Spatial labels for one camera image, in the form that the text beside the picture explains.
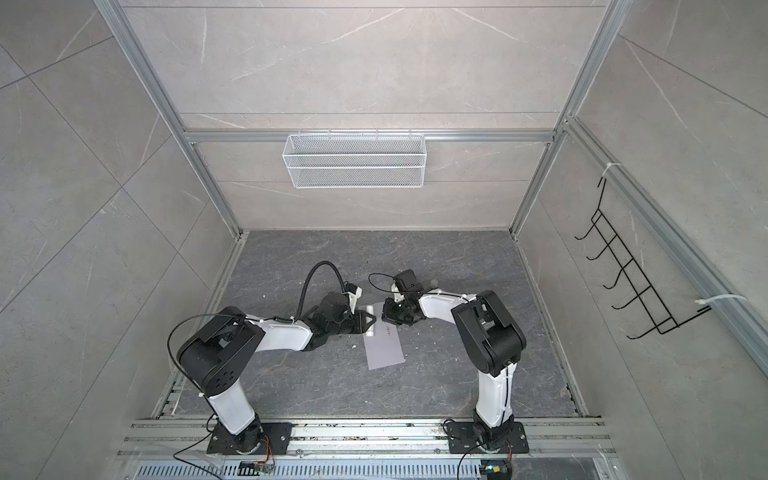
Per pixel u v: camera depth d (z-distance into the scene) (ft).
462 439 2.39
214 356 1.56
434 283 3.35
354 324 2.71
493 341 1.68
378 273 3.56
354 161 3.30
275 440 2.41
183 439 2.45
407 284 2.60
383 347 2.91
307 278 2.45
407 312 2.42
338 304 2.40
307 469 2.30
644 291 2.05
